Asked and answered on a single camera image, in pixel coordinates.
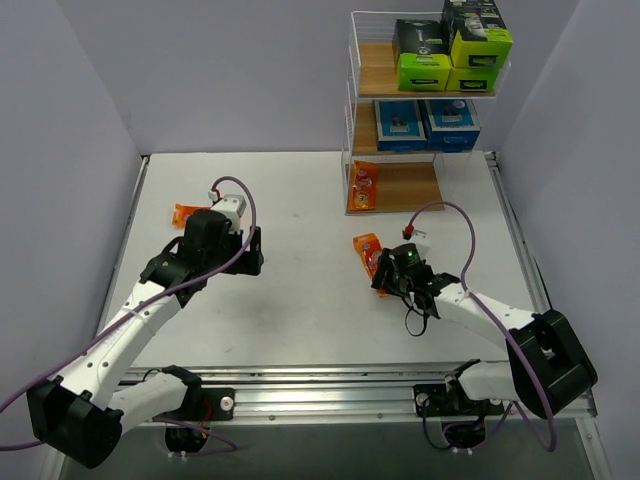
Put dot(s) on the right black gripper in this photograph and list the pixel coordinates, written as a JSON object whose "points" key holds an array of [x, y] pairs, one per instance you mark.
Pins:
{"points": [[385, 273]]}

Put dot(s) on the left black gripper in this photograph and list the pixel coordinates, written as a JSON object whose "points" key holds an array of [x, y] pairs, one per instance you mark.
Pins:
{"points": [[250, 255]]}

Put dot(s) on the orange razor bag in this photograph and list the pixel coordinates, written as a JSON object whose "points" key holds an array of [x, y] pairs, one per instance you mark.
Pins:
{"points": [[369, 250], [363, 180], [181, 213]]}

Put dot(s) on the blue white razor box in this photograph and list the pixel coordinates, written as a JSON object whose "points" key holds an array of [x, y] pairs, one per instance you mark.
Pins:
{"points": [[399, 126]]}

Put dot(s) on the tall green black razor box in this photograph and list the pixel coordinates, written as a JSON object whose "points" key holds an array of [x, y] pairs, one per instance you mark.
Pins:
{"points": [[474, 79]]}

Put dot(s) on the black green razor pack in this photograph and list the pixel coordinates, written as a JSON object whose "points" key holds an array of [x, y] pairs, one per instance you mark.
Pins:
{"points": [[421, 58]]}

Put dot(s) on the small black green razor box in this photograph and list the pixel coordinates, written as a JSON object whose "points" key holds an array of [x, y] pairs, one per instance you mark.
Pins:
{"points": [[476, 33]]}

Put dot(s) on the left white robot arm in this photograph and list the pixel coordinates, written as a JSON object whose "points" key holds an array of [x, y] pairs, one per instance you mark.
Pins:
{"points": [[81, 410]]}

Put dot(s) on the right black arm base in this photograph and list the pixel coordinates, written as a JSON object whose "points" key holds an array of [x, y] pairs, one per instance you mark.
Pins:
{"points": [[437, 400]]}

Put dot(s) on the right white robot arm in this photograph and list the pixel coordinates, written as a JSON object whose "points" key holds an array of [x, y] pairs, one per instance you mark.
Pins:
{"points": [[546, 368]]}

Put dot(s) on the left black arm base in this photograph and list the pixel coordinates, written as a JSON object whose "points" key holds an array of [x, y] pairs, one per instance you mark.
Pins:
{"points": [[217, 404]]}

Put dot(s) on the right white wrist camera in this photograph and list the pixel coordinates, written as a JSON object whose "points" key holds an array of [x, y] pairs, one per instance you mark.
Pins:
{"points": [[419, 238]]}

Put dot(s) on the white wire wooden shelf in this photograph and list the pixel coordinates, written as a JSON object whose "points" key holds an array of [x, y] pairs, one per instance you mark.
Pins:
{"points": [[406, 180]]}

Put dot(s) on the aluminium mounting rail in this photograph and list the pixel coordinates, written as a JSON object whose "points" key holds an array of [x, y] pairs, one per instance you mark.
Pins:
{"points": [[323, 395]]}

